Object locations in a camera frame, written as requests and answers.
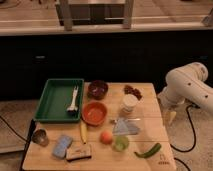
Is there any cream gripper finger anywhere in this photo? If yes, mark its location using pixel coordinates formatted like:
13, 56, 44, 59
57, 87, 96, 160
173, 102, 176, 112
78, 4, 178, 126
166, 111, 176, 125

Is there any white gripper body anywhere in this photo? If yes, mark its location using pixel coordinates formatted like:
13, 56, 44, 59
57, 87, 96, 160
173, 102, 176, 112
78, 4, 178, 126
157, 92, 185, 116

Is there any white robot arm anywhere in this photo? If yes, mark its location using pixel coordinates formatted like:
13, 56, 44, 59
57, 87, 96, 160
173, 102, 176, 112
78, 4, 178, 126
157, 62, 213, 125

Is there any orange bowl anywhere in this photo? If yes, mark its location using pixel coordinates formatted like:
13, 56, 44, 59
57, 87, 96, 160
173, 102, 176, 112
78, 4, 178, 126
82, 102, 107, 126

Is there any white lidded jar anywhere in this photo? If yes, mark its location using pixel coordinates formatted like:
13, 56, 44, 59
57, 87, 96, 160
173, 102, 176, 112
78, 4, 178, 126
121, 94, 138, 115

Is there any brown dried fruit pile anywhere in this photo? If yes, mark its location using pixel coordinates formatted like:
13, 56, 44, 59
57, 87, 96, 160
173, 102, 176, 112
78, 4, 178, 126
124, 85, 142, 100

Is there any grey folded cloth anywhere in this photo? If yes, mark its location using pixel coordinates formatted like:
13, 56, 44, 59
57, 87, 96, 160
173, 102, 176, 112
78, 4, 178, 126
113, 120, 140, 135

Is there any orange peach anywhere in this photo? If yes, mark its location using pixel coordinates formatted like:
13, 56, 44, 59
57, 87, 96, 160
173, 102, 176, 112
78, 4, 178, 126
100, 131, 113, 144

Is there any yellow banana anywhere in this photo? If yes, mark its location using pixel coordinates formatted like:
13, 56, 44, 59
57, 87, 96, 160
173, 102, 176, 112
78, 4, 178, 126
80, 120, 87, 144

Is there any brown wooden block brush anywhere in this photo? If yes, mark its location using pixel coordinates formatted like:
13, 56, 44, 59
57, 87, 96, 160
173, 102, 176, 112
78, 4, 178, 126
66, 144, 92, 162

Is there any white dish brush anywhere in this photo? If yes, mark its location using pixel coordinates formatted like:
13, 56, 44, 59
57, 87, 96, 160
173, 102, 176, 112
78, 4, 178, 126
67, 86, 78, 112

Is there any green plastic tray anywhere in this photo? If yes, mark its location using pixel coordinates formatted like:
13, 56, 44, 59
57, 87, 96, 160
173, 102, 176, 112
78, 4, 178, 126
35, 78, 84, 123

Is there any blue sponge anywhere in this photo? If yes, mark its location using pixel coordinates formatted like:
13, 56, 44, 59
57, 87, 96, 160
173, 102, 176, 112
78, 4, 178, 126
52, 135, 73, 159

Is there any silver metal cup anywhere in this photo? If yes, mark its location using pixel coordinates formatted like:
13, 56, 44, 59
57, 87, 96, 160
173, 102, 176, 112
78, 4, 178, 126
32, 129, 49, 147

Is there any black cable right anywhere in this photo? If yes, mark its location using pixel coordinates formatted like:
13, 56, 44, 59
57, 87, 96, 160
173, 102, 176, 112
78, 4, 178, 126
170, 103, 201, 171

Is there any black cable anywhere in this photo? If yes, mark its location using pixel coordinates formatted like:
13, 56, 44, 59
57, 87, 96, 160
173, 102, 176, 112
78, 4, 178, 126
0, 114, 28, 143
170, 103, 201, 171

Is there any wooden stool frame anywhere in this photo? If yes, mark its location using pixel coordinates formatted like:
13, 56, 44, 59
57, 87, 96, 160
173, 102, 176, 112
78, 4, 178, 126
55, 0, 134, 31

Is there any black cable left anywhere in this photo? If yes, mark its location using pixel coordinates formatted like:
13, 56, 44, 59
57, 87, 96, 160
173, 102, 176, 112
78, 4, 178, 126
0, 114, 28, 143

